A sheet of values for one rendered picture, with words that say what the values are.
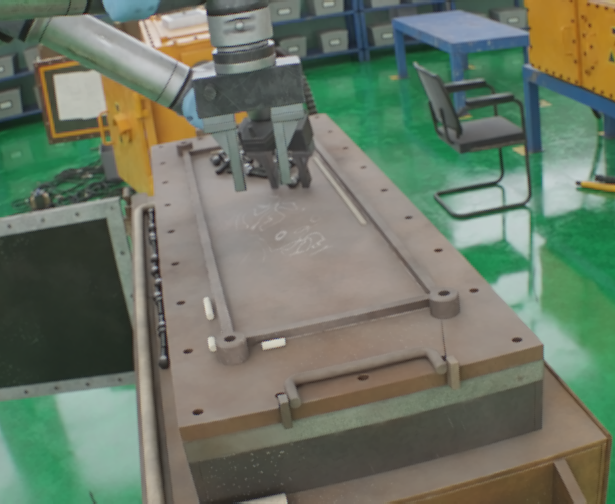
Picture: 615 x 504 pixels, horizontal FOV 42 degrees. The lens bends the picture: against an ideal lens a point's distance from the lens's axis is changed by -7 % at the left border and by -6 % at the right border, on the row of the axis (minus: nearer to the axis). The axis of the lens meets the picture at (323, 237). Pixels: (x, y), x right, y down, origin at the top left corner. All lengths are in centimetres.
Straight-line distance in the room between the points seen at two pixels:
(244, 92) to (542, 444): 58
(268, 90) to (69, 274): 144
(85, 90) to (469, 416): 457
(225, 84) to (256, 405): 38
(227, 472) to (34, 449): 260
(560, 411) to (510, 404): 11
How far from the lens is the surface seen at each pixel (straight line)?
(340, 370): 102
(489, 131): 510
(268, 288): 127
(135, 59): 134
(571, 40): 532
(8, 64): 971
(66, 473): 339
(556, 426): 114
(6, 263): 239
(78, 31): 134
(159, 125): 394
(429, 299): 113
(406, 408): 103
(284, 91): 102
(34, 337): 248
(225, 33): 99
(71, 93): 545
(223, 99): 102
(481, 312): 114
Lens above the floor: 190
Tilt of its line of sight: 22 degrees down
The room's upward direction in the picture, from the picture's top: 8 degrees counter-clockwise
